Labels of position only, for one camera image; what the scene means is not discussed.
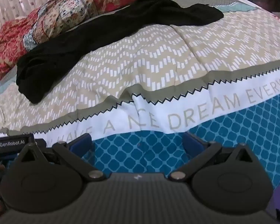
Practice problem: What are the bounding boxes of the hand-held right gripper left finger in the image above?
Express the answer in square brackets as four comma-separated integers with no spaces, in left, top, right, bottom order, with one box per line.
[16,133,106,181]

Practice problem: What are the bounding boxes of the black pants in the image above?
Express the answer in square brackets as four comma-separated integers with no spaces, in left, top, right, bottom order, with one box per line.
[16,0,224,104]

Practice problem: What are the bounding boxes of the red floral patchwork quilt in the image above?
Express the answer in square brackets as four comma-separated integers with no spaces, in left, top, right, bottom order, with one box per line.
[0,0,140,82]

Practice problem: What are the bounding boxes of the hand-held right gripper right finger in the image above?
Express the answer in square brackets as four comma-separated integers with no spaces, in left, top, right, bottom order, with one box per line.
[169,132,258,181]

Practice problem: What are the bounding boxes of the beige chevron printed bedspread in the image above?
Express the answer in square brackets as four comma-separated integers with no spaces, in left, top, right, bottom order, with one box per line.
[0,0,280,192]

